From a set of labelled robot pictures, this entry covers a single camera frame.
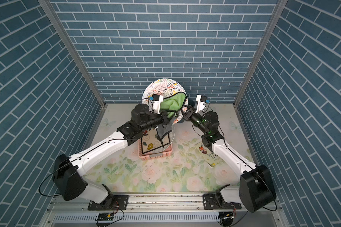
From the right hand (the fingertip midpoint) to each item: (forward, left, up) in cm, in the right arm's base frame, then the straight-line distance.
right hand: (179, 106), depth 70 cm
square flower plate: (-3, +18, -30) cm, 35 cm away
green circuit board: (-45, +35, -39) cm, 69 cm away
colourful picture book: (-9, -21, -36) cm, 43 cm away
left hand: (-3, -1, -1) cm, 3 cm away
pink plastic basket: (-10, +8, -29) cm, 32 cm away
